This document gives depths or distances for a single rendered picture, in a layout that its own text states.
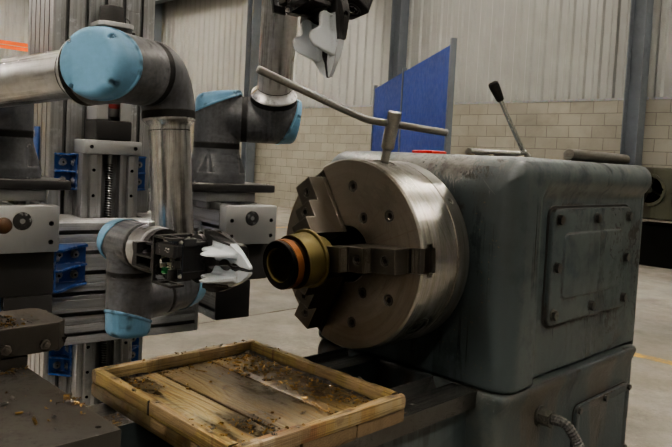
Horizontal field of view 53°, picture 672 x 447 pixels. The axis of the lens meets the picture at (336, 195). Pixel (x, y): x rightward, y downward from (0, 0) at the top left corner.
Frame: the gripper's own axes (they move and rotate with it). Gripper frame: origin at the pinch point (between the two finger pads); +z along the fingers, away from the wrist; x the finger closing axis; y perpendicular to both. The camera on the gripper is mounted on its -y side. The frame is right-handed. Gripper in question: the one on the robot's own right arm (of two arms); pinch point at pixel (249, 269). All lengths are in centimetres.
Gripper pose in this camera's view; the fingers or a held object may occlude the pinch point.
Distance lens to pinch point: 95.1
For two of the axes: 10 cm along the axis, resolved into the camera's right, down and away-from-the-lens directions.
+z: 7.0, 0.8, -7.1
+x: 0.5, -10.0, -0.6
